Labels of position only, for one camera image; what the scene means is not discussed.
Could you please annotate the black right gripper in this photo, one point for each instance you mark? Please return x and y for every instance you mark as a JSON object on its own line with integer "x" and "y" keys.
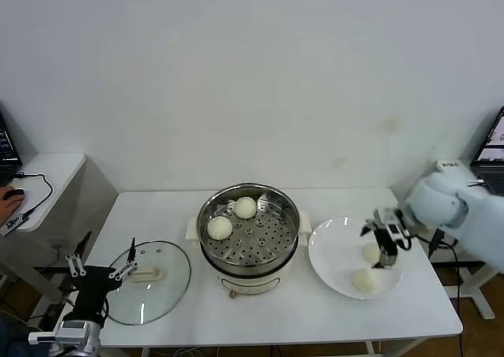
{"x": 388, "y": 240}

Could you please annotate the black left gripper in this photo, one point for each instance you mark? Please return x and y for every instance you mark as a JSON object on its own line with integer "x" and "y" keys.
{"x": 96, "y": 284}

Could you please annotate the white steamed baozi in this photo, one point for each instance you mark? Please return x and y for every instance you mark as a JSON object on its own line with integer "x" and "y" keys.
{"x": 219, "y": 228}
{"x": 246, "y": 208}
{"x": 364, "y": 281}
{"x": 370, "y": 251}

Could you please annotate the round glass pot lid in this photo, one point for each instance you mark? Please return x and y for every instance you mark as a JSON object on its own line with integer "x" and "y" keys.
{"x": 151, "y": 274}

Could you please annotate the black computer mouse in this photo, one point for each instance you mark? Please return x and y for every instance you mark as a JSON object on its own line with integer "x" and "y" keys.
{"x": 15, "y": 192}

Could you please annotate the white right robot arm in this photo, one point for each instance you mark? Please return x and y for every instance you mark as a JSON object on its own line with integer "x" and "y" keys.
{"x": 445, "y": 203}

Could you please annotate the bare person hand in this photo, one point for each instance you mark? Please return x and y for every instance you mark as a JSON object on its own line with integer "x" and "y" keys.
{"x": 8, "y": 206}

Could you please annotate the white round plate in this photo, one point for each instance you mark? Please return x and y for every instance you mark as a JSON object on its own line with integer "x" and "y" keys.
{"x": 338, "y": 254}

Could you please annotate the white side table with mouse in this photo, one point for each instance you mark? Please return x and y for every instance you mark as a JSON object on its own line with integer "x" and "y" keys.
{"x": 59, "y": 168}

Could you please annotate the small printed label sticker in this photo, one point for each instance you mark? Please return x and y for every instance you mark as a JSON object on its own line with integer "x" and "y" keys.
{"x": 451, "y": 165}

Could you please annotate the white side table with label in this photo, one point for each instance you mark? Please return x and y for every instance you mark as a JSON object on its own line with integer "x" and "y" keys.
{"x": 482, "y": 290}

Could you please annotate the metal bowl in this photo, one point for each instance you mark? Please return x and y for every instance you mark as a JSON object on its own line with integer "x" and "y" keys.
{"x": 256, "y": 250}

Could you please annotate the dark blue trouser leg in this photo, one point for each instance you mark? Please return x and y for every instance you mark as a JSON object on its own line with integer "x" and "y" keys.
{"x": 12, "y": 339}

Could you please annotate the laptop with red desktop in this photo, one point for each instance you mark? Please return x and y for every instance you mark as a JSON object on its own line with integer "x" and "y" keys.
{"x": 8, "y": 148}

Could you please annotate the grey laptop with open windows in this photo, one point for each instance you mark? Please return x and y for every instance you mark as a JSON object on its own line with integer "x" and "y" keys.
{"x": 492, "y": 148}

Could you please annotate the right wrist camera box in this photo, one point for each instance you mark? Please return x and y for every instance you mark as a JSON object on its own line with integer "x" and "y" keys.
{"x": 393, "y": 221}

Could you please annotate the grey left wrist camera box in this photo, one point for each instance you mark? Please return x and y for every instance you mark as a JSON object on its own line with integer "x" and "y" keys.
{"x": 73, "y": 329}

